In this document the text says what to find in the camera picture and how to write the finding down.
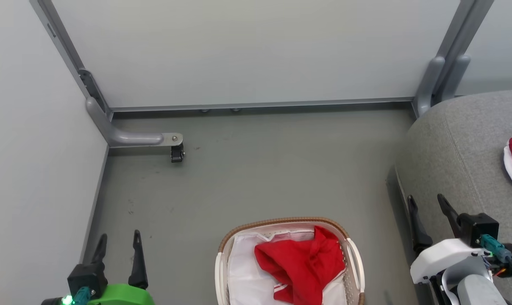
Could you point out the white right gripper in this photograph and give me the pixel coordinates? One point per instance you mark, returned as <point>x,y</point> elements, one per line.
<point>440,256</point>

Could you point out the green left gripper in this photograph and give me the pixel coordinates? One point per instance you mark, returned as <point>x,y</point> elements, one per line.
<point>126,295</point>

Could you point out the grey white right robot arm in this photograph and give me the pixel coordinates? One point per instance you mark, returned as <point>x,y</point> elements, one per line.
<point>476,288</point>

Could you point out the white wicker-rimmed laundry basket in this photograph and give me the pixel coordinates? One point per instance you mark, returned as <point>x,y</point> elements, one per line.
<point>354,271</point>

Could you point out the grey fabric sofa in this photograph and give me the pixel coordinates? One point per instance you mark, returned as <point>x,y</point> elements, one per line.
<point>459,152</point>

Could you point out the black caster wheel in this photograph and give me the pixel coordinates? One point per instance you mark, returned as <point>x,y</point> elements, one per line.
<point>177,153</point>

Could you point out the grey partition foot with plate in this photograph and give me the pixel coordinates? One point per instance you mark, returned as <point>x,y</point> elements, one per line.
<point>124,137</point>

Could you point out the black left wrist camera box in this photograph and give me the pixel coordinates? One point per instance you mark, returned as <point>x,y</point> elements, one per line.
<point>86,277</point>

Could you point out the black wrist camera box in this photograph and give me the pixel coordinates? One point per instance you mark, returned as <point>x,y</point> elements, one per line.
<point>86,277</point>
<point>478,228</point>

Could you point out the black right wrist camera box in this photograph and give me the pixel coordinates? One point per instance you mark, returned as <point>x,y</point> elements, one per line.
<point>478,228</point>

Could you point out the grey partition post with feet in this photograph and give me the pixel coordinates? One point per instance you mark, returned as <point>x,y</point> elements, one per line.
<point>444,63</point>

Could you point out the grey partition frame post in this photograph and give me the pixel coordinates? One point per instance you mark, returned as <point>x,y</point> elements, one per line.
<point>65,51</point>

